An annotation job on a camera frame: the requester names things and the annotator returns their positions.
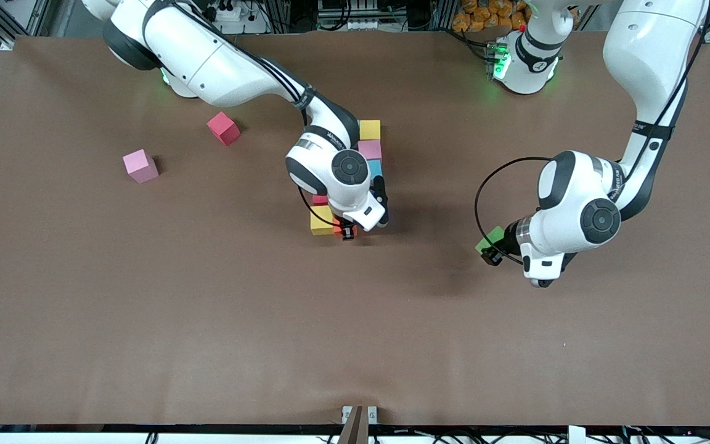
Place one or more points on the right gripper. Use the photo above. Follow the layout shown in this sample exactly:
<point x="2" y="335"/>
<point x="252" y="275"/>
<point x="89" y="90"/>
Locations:
<point x="346" y="229"/>

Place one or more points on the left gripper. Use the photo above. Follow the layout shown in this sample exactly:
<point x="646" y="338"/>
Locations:
<point x="505" y="246"/>

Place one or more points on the orange foam cube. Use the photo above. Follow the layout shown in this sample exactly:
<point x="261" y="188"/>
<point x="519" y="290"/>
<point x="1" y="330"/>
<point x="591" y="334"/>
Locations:
<point x="336" y="228"/>

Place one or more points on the green foam cube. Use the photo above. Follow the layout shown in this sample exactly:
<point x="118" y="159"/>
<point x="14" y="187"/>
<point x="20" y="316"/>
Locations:
<point x="489" y="239"/>

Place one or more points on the yellow foam cube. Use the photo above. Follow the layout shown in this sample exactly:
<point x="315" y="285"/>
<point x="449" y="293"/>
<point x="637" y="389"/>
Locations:
<point x="370" y="129"/>
<point x="321" y="221"/>

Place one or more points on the crimson foam cube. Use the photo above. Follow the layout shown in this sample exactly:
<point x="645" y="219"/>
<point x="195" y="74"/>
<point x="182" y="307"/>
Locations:
<point x="224" y="128"/>
<point x="320" y="199"/>

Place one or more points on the blue foam cube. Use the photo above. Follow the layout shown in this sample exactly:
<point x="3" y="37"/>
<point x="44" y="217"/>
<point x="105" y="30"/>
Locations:
<point x="376" y="168"/>

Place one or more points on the pink foam cube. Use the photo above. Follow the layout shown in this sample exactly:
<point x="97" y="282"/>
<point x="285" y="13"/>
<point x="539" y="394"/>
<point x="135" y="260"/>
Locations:
<point x="140" y="166"/>
<point x="370" y="150"/>

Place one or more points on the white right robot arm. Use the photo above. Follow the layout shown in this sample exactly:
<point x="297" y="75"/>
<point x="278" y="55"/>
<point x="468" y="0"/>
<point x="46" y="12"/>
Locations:
<point x="349" y="168"/>

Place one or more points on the brown table mat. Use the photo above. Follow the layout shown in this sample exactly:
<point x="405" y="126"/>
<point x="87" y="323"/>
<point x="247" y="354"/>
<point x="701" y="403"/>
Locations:
<point x="355" y="345"/>

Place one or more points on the white equipment box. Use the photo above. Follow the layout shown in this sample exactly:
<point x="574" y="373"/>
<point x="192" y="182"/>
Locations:
<point x="361" y="23"/>

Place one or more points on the orange snack bag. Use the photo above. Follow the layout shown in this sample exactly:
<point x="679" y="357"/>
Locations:
<point x="472" y="21"/>

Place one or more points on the white power strip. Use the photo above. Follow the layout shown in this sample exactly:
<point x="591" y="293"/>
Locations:
<point x="238" y="15"/>

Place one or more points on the silver camera pole bracket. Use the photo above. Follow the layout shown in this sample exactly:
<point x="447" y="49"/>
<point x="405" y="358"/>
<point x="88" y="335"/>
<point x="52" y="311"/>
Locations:
<point x="346" y="412"/>

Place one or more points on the aluminium frame rail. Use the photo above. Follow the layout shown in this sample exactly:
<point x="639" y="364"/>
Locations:
<point x="355" y="428"/>

